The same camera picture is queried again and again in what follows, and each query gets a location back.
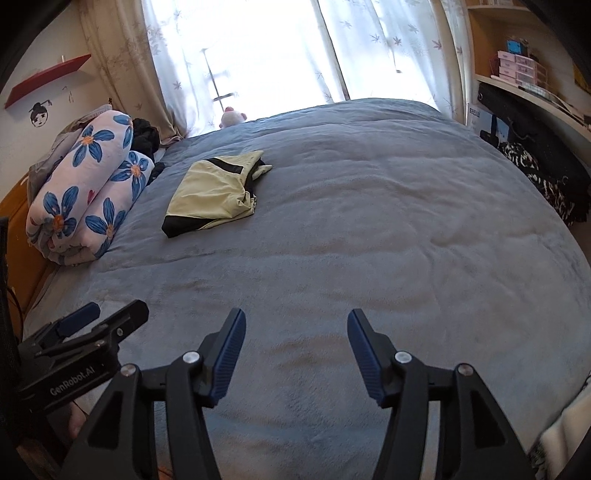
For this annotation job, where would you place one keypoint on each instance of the white fluffy cloth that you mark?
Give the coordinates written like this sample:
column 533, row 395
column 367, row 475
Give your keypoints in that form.
column 563, row 434

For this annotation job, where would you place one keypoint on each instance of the red wall shelf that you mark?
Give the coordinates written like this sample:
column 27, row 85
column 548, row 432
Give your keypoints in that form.
column 46, row 78

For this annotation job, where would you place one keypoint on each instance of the grey bed blanket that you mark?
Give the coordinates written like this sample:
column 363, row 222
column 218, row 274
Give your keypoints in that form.
column 346, row 230

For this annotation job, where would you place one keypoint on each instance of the pink plush toy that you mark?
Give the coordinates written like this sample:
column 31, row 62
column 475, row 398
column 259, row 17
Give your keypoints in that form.
column 231, row 117

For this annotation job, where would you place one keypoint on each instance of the beige curtain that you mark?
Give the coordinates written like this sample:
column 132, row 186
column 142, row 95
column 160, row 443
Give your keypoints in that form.
column 124, row 69

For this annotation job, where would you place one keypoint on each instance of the blue box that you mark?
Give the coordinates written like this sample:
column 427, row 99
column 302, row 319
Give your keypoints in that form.
column 517, row 47

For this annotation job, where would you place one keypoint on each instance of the wooden shelf unit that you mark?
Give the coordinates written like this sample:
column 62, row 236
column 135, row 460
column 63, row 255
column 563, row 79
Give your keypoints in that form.
column 485, row 41

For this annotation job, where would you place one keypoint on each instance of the metal drying rack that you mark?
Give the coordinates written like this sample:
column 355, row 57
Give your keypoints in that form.
column 214, row 83

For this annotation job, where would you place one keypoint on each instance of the cream and black jacket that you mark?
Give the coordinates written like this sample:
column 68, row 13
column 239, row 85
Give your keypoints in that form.
column 203, row 198

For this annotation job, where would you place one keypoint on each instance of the rolled blue floral quilt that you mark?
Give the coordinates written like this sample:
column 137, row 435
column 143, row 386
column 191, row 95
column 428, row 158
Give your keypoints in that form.
column 83, row 184

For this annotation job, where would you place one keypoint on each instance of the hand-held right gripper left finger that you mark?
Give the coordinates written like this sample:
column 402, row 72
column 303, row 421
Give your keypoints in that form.
column 228, row 355

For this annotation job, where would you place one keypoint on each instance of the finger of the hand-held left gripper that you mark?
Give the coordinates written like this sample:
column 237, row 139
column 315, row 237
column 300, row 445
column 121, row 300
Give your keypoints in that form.
column 127, row 318
column 78, row 316

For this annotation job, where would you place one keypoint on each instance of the wooden bed frame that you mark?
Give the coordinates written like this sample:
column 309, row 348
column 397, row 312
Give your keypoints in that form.
column 18, row 258

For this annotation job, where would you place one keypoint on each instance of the white sheer curtain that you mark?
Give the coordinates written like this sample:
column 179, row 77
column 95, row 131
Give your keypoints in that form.
column 184, row 46
column 415, row 46

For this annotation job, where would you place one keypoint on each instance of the face wall sticker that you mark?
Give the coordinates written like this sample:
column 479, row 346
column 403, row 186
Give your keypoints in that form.
column 39, row 115

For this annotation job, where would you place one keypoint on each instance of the zebra print cloth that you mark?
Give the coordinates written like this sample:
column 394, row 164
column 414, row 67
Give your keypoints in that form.
column 531, row 168

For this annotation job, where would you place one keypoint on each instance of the white printed box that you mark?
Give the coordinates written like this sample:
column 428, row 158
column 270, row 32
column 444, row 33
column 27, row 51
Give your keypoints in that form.
column 478, row 120

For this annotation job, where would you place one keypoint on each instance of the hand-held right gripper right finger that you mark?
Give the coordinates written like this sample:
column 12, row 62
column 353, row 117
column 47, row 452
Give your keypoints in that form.
column 364, row 360

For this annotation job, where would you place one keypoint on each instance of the black clothes pile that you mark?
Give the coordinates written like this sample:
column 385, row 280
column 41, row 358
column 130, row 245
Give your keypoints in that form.
column 145, row 136

